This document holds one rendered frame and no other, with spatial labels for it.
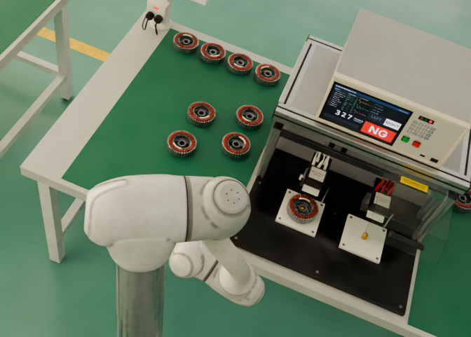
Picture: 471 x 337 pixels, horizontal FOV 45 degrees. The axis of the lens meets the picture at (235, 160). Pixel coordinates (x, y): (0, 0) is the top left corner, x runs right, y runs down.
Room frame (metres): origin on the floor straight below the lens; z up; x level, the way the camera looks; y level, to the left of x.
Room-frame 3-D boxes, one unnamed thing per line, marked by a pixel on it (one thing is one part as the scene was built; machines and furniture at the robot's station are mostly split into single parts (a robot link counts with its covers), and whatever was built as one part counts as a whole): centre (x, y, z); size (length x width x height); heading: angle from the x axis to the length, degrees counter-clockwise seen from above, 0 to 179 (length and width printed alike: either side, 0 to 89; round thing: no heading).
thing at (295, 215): (1.21, -0.28, 0.80); 0.11 x 0.11 x 0.04
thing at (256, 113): (1.60, 0.00, 0.77); 0.11 x 0.11 x 0.04
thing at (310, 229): (1.21, -0.28, 0.78); 0.15 x 0.15 x 0.01; 83
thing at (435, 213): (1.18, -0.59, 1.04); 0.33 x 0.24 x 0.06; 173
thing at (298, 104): (1.51, -0.44, 1.09); 0.68 x 0.44 x 0.05; 83
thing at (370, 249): (1.18, -0.52, 0.78); 0.15 x 0.15 x 0.01; 83
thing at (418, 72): (1.51, -0.45, 1.22); 0.44 x 0.39 x 0.20; 83
